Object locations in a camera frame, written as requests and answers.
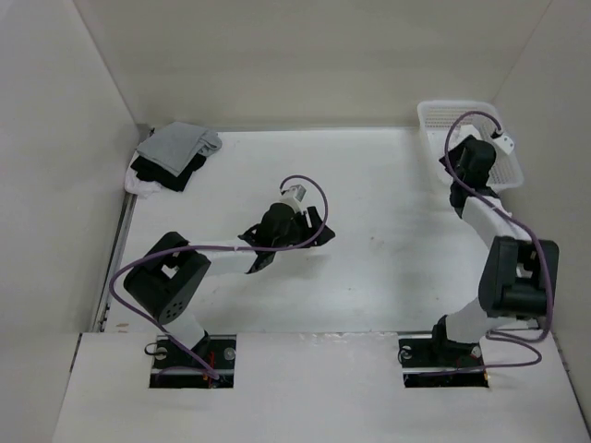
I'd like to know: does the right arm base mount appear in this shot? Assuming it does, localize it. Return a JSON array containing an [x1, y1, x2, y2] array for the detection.
[[398, 334, 488, 389]]

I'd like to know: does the folded white tank top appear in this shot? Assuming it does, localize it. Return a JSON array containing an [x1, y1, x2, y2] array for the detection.
[[124, 168, 162, 198]]

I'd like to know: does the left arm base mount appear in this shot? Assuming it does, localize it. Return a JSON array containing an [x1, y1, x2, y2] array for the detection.
[[144, 335, 237, 389]]

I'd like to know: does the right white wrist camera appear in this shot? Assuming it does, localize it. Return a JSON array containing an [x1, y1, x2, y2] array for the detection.
[[490, 132, 515, 156]]

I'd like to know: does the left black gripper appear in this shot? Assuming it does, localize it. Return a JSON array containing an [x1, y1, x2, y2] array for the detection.
[[272, 208, 333, 252]]

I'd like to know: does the white plastic basket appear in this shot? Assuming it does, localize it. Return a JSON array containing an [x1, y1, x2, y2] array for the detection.
[[416, 99, 525, 190]]

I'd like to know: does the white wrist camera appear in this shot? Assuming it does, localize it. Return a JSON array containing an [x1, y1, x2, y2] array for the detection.
[[280, 185, 307, 211], [490, 132, 515, 156]]

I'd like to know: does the metal table edge rail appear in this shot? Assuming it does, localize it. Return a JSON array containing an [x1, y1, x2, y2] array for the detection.
[[91, 123, 156, 333]]

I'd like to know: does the folded grey tank top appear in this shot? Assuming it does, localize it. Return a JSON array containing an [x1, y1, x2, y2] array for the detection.
[[137, 122, 223, 175]]

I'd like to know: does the white tank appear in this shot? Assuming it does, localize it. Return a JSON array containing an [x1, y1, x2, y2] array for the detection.
[[449, 125, 482, 150], [124, 168, 162, 198]]

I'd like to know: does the folded black tank top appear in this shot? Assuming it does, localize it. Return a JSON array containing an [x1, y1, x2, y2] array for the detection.
[[131, 154, 207, 192]]

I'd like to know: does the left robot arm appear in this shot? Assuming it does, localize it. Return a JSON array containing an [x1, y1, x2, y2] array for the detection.
[[123, 202, 336, 368]]

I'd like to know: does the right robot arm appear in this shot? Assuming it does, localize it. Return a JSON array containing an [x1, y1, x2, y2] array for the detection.
[[428, 135, 560, 365]]

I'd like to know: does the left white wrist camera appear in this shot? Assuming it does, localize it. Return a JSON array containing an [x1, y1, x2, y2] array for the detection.
[[280, 185, 307, 211]]

